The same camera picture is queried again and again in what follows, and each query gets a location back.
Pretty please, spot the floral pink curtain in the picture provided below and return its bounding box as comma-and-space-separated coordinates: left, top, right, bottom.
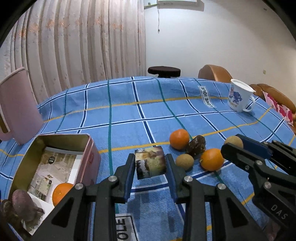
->
1, 0, 146, 103

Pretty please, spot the pink floral cloth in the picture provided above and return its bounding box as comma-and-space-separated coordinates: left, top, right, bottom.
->
263, 92, 295, 126

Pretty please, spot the small printed cylinder can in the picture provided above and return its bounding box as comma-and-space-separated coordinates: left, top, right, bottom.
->
134, 146, 167, 180

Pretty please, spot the blue plaid tablecloth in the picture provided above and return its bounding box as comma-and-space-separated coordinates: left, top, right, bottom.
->
1, 77, 295, 240

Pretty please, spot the purple passion fruit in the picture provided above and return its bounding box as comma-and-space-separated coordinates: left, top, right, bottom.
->
12, 189, 45, 222

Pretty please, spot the tan round longan fruit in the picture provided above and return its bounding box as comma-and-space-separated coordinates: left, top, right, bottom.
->
175, 154, 194, 171
224, 136, 243, 148

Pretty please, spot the orange tangerine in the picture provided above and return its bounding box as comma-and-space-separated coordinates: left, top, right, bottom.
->
200, 148, 224, 171
169, 129, 190, 150
52, 183, 73, 206

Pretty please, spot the pink metal tin box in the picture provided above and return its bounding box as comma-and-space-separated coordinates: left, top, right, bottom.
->
8, 133, 101, 235

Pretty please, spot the dark round stool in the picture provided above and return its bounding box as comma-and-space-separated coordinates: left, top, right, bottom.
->
147, 66, 181, 78

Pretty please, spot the dark brown chestnut fruit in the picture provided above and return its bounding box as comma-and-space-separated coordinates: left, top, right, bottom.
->
1, 199, 14, 218

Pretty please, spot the white air conditioner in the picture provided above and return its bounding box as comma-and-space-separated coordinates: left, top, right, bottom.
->
157, 0, 199, 6

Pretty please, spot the dark wrinkled passion fruit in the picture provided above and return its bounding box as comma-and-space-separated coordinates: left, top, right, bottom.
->
186, 135, 206, 157

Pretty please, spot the pink electric kettle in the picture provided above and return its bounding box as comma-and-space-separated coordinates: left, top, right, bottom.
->
1, 67, 43, 145

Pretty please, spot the brown leather sofa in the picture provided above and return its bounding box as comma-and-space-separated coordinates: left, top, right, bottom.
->
198, 65, 295, 133

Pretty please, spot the white blue printed mug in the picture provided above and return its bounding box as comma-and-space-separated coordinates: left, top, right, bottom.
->
228, 79, 256, 113

